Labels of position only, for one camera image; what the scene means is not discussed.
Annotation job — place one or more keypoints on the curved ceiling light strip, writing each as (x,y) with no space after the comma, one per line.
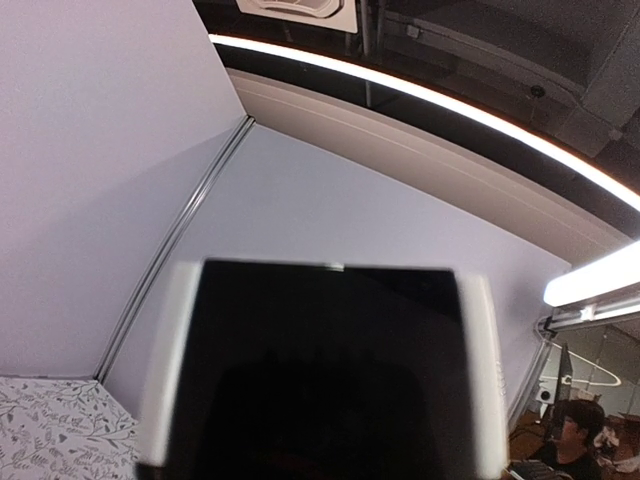
(484,118)

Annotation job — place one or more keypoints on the right aluminium frame post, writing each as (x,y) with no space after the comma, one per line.
(168,244)

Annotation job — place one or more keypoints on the floral patterned table mat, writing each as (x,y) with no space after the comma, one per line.
(64,429)

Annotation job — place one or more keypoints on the white remote control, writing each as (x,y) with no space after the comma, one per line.
(265,370)

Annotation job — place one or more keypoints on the seated person dark hair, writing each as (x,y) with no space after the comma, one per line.
(571,453)

